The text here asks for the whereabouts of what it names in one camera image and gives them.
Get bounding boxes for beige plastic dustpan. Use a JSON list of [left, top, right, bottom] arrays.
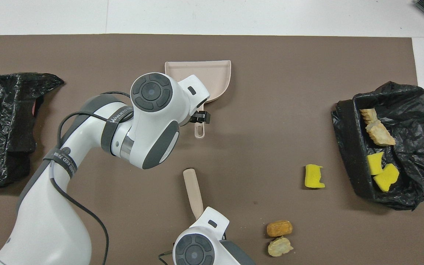
[[165, 60, 232, 139]]

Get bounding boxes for beige hand brush black bristles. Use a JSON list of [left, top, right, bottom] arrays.
[[183, 168, 205, 221]]

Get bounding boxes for orange brown foam chunk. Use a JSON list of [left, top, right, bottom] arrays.
[[266, 220, 293, 237]]

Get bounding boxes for pale cream foam chunk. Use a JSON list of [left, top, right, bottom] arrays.
[[268, 237, 294, 257]]

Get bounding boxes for yellow sponge piece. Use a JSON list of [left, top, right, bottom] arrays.
[[367, 152, 384, 176], [373, 163, 400, 192], [305, 164, 325, 189]]

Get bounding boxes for beige foam chunk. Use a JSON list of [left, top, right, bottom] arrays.
[[359, 108, 380, 124], [366, 121, 396, 146]]

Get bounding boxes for open black bag lined bin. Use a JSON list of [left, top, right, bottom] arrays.
[[332, 81, 424, 211]]

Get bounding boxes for brown table mat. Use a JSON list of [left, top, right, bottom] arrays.
[[0, 34, 424, 265]]

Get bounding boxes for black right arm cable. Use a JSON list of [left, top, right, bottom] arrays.
[[158, 250, 176, 265]]

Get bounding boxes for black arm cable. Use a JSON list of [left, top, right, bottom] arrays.
[[158, 250, 176, 265], [49, 91, 131, 265]]

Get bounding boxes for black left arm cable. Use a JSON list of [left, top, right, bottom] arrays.
[[49, 91, 131, 265]]

